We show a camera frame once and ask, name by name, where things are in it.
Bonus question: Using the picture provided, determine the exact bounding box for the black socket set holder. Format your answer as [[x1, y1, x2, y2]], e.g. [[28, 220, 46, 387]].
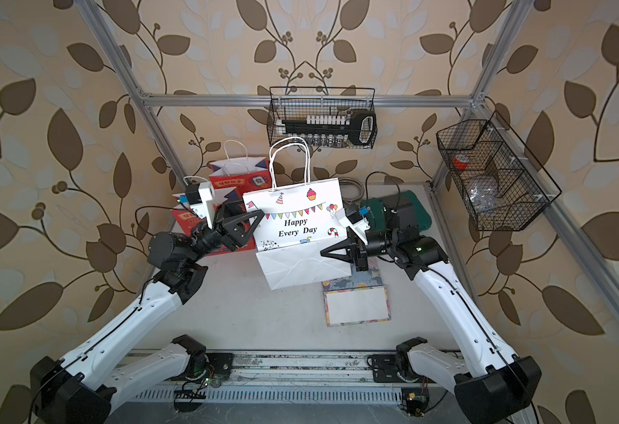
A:
[[267, 110, 378, 148]]

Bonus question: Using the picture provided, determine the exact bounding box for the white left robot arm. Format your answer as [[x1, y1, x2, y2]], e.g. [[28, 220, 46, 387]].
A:
[[28, 200, 264, 423]]

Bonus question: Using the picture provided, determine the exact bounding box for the green plastic tool case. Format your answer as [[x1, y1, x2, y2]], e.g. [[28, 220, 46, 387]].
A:
[[360, 190, 432, 232]]

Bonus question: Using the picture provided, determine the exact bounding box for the clear plastic bag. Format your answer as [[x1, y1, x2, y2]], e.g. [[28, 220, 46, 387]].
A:
[[467, 175, 500, 214]]

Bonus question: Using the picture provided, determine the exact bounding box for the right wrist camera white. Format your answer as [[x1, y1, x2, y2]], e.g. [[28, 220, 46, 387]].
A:
[[335, 205, 370, 245]]

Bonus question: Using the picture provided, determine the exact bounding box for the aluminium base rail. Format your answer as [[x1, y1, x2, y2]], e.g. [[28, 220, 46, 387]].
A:
[[133, 350, 443, 406]]

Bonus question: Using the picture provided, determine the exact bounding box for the white Happy Every Day bag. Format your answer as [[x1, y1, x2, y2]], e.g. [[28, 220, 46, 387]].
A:
[[242, 136, 354, 291]]

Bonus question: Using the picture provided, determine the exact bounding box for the black wire basket wall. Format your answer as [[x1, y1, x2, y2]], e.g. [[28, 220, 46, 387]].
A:
[[436, 111, 562, 231], [267, 85, 378, 149]]

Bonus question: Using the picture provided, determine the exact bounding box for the black wire basket back wall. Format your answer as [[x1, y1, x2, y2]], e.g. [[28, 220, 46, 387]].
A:
[[267, 85, 378, 149]]

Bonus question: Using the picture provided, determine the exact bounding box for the floral painted paper bag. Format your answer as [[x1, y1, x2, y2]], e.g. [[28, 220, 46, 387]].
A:
[[323, 258, 392, 327]]

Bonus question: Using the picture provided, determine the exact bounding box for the coiled metal hose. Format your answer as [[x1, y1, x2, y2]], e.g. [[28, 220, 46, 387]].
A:
[[338, 177, 366, 205]]

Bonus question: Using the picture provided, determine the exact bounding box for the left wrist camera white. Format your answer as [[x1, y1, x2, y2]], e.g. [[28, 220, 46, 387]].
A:
[[179, 180, 215, 228]]

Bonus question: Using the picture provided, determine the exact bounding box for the black wire basket right wall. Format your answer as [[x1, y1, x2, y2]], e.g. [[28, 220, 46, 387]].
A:
[[436, 111, 562, 231]]

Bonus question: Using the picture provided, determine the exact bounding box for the red tape roll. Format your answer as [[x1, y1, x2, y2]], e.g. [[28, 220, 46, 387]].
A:
[[452, 153, 470, 171]]

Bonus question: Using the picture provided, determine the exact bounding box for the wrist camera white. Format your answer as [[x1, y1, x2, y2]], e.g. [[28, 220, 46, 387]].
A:
[[335, 205, 370, 245], [179, 180, 215, 228]]

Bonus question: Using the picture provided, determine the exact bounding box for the red paper bag rear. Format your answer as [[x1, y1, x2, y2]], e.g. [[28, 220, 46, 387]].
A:
[[209, 140, 271, 195]]

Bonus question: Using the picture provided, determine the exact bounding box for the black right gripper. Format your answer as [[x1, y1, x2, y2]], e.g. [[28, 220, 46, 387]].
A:
[[322, 230, 399, 271]]

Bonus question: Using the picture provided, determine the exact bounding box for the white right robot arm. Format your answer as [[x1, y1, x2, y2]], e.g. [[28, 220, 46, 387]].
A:
[[321, 208, 542, 423]]

